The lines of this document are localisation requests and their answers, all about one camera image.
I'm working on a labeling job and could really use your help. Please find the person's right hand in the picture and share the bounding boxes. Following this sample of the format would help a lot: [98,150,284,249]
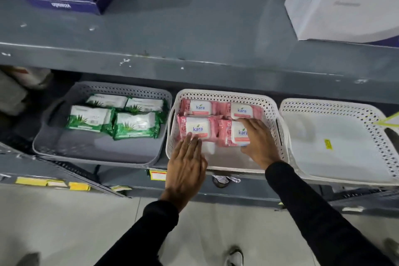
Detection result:
[240,118,284,170]

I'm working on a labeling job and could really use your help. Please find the person's left hand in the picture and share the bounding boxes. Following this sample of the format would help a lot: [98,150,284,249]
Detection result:
[160,133,209,213]

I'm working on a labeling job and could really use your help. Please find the pink wet wipes packet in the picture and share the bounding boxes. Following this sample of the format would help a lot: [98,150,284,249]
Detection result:
[177,115,222,143]
[179,98,222,117]
[220,101,264,121]
[217,119,254,148]

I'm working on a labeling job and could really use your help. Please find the person's left forearm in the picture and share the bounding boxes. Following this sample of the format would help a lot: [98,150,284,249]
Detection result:
[95,200,180,266]

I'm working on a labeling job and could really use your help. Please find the person's right forearm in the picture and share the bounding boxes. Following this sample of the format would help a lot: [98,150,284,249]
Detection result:
[265,161,397,266]

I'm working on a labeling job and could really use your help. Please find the white perforated plastic basket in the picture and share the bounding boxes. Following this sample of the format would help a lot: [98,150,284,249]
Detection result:
[279,98,399,187]
[165,89,289,174]

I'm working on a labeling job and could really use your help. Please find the red and yellow shelf label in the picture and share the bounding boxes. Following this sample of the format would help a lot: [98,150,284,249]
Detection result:
[150,169,169,181]

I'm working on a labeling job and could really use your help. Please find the green wet wipes packet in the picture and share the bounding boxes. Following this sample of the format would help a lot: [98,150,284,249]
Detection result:
[65,105,116,134]
[125,97,166,114]
[112,111,161,141]
[85,94,128,110]

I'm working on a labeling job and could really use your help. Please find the white shoe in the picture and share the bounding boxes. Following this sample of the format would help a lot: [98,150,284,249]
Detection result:
[226,245,244,266]

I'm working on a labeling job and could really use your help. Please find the grey perforated plastic basket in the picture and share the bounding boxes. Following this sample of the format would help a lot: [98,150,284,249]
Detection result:
[32,81,173,169]

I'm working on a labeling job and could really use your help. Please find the grey metal shelf board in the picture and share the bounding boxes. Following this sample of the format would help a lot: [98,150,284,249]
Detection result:
[0,0,399,105]

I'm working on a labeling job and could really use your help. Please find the yellow paper tag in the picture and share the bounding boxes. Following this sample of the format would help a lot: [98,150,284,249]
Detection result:
[373,112,399,127]

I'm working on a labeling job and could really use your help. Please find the large white printed box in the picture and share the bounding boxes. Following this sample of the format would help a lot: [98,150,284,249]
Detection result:
[284,0,399,44]

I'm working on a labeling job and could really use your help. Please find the grey shoe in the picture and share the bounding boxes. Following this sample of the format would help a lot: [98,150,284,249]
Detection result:
[16,252,41,266]

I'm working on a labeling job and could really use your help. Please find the white plastic wrapped packages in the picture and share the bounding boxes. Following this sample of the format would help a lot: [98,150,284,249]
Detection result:
[0,66,52,116]

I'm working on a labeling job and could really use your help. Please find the grey metal shelf rail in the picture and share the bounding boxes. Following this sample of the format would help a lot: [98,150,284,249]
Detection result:
[0,141,399,212]

